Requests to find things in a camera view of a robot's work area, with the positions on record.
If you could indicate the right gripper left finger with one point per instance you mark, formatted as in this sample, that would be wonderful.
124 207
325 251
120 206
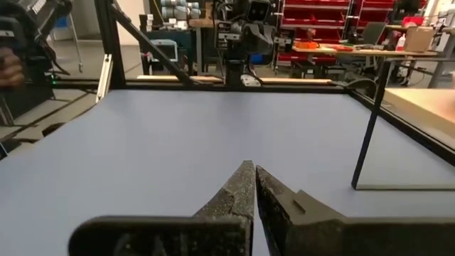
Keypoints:
227 217

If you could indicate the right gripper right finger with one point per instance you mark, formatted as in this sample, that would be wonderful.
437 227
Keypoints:
284 220

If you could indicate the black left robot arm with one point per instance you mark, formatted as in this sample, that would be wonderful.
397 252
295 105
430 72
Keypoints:
234 69

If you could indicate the orange plastic object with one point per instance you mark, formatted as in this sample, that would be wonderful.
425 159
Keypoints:
305 45

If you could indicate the wooden plank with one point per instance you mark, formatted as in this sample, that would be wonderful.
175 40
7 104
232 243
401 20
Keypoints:
167 78
295 81

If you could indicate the red bin shelving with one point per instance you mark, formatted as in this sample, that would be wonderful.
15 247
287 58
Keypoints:
320 14

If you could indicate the grey plastic jugs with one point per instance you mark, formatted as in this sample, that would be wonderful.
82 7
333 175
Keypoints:
177 10

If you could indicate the teal grey device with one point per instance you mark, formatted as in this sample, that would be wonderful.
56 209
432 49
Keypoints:
165 49

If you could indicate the grey curved chair back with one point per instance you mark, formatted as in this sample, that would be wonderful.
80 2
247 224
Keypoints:
362 85

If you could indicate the grey office chair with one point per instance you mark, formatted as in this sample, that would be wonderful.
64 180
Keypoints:
373 32

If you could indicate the long wooden work table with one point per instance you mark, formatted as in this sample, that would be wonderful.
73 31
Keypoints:
373 52

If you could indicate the white squeeze bottle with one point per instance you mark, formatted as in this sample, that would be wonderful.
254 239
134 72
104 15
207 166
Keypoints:
400 44

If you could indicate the brown cardboard box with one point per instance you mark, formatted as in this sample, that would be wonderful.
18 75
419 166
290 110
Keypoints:
418 39

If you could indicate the silver aluminium bar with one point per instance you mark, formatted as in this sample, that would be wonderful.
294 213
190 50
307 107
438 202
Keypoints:
105 78

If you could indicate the person's hand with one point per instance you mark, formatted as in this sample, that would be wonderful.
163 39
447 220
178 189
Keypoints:
10 69

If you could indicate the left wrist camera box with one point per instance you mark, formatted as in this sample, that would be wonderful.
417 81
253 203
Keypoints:
259 10

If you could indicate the black diagonal frame brace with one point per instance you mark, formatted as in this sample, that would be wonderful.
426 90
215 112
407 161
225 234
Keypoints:
153 49

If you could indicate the black table frame rail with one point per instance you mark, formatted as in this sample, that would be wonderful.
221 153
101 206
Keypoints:
160 86

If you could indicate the black aluminium frame post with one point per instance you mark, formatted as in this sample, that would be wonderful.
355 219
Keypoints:
110 42

